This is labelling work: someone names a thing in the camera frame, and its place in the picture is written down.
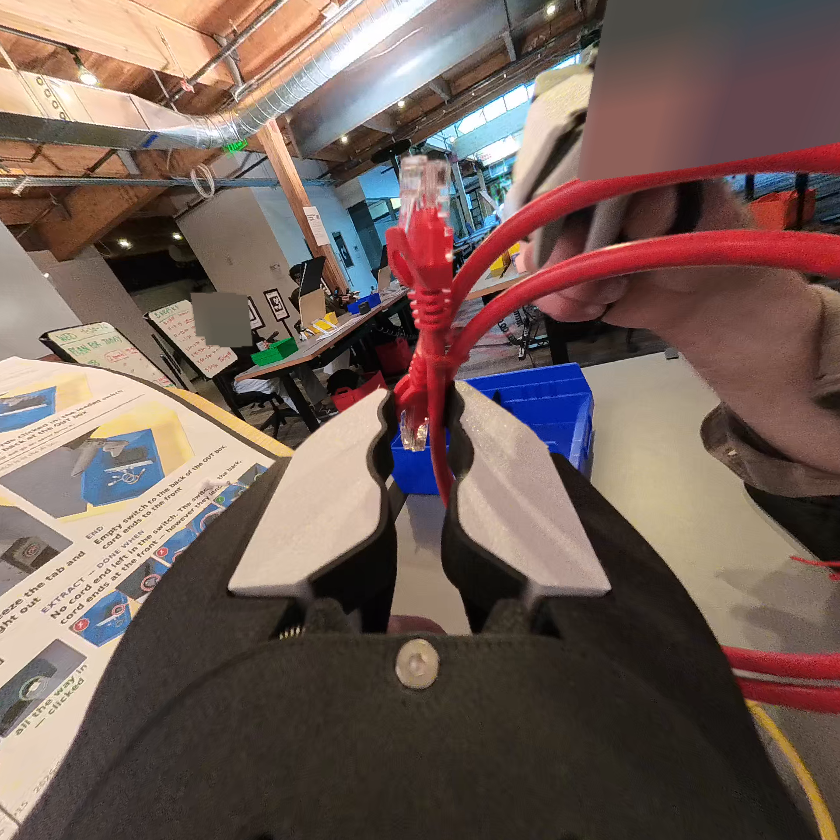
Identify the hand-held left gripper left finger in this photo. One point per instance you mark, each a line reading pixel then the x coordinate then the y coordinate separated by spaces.
pixel 315 518

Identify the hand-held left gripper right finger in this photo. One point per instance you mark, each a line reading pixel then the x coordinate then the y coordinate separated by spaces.
pixel 525 512

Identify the person's right hand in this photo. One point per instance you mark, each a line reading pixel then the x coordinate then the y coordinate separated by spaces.
pixel 709 308

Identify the blue plastic bin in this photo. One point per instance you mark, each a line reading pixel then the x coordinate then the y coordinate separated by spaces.
pixel 538 407

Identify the red fabric bin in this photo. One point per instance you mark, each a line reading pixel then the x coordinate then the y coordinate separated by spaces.
pixel 394 358
pixel 359 394

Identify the green plastic bin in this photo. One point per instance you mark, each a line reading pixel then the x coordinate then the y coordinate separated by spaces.
pixel 275 351

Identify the long work table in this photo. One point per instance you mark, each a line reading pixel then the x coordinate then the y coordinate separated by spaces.
pixel 328 341

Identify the black white tag poster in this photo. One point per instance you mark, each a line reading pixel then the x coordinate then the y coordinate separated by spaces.
pixel 257 313
pixel 277 304

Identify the whiteboard with red writing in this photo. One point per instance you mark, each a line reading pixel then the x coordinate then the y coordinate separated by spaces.
pixel 174 334

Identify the printed instruction sheet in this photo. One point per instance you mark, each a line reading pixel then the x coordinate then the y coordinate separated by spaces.
pixel 79 525

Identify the whiteboard with green writing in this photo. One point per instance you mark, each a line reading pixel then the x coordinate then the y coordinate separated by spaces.
pixel 85 344

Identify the silver ventilation duct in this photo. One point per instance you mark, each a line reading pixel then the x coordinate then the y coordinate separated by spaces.
pixel 295 92

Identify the wooden post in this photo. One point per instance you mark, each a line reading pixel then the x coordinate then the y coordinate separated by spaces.
pixel 295 197

